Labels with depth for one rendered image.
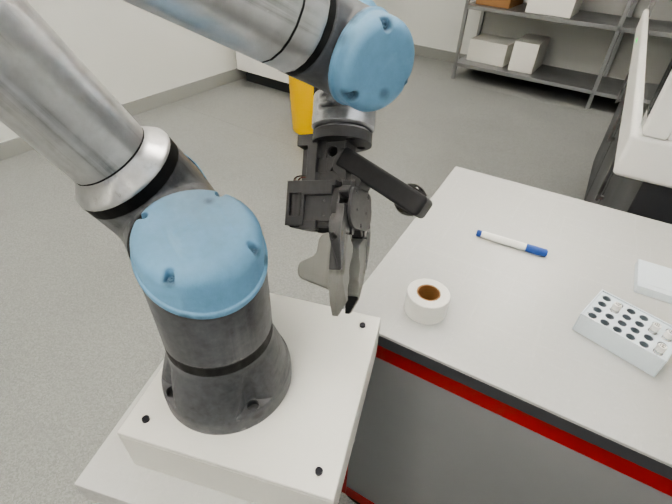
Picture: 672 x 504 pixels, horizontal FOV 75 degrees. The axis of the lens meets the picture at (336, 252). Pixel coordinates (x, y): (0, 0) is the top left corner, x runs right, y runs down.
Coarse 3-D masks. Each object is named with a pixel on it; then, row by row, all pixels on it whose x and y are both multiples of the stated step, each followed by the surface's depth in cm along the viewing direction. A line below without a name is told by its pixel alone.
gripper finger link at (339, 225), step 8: (344, 200) 49; (336, 208) 47; (344, 208) 46; (336, 216) 46; (344, 216) 47; (336, 224) 46; (344, 224) 47; (336, 232) 46; (344, 232) 47; (336, 240) 46; (344, 240) 47; (336, 248) 46; (336, 256) 46; (336, 264) 47
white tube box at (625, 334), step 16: (592, 304) 71; (608, 304) 71; (624, 304) 71; (592, 320) 68; (608, 320) 68; (624, 320) 68; (640, 320) 68; (656, 320) 68; (592, 336) 69; (608, 336) 67; (624, 336) 66; (640, 336) 66; (656, 336) 66; (624, 352) 66; (640, 352) 64; (640, 368) 65; (656, 368) 63
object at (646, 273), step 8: (640, 264) 82; (648, 264) 82; (656, 264) 82; (640, 272) 80; (648, 272) 80; (656, 272) 80; (664, 272) 80; (640, 280) 78; (648, 280) 78; (656, 280) 78; (664, 280) 78; (640, 288) 77; (648, 288) 77; (656, 288) 77; (664, 288) 77; (648, 296) 77; (656, 296) 77; (664, 296) 76
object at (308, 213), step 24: (312, 144) 51; (336, 144) 50; (360, 144) 51; (312, 168) 51; (336, 168) 50; (288, 192) 50; (312, 192) 49; (336, 192) 48; (360, 192) 50; (288, 216) 50; (312, 216) 49; (360, 216) 50
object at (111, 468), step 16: (160, 368) 63; (112, 432) 55; (112, 448) 54; (96, 464) 52; (112, 464) 52; (128, 464) 52; (80, 480) 51; (96, 480) 51; (112, 480) 51; (128, 480) 51; (144, 480) 51; (160, 480) 51; (176, 480) 51; (96, 496) 51; (112, 496) 49; (128, 496) 49; (144, 496) 49; (160, 496) 49; (176, 496) 50; (192, 496) 50; (208, 496) 50; (224, 496) 50
